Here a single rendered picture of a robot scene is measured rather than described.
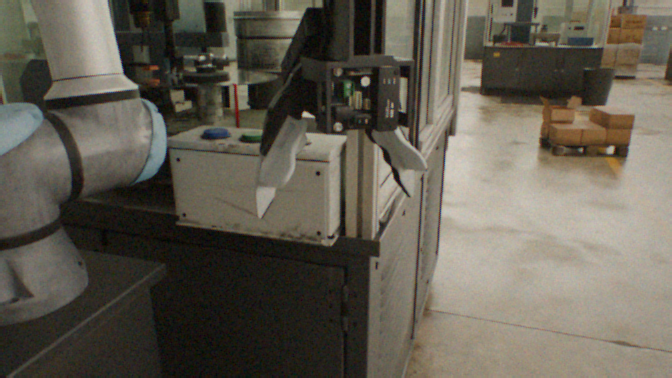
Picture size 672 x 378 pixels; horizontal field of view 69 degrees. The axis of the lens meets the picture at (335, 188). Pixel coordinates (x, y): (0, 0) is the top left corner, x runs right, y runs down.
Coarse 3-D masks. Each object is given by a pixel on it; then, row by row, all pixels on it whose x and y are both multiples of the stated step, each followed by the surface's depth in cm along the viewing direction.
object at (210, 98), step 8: (200, 88) 112; (208, 88) 112; (216, 88) 113; (200, 96) 113; (208, 96) 113; (216, 96) 114; (200, 104) 113; (208, 104) 113; (216, 104) 114; (200, 112) 114; (208, 112) 114; (216, 112) 115; (200, 120) 115; (208, 120) 114; (216, 120) 115
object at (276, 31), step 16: (240, 16) 174; (256, 16) 170; (272, 16) 170; (288, 16) 171; (240, 32) 176; (256, 32) 172; (272, 32) 171; (288, 32) 173; (240, 48) 179; (256, 48) 174; (272, 48) 173; (240, 64) 181; (256, 64) 176; (272, 64) 175; (256, 96) 184; (272, 96) 182
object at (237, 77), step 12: (168, 72) 124; (240, 72) 124; (252, 72) 124; (264, 72) 124; (144, 84) 101; (156, 84) 101; (168, 84) 101; (180, 84) 101; (192, 84) 101; (204, 84) 101; (216, 84) 101; (228, 84) 101; (240, 84) 102
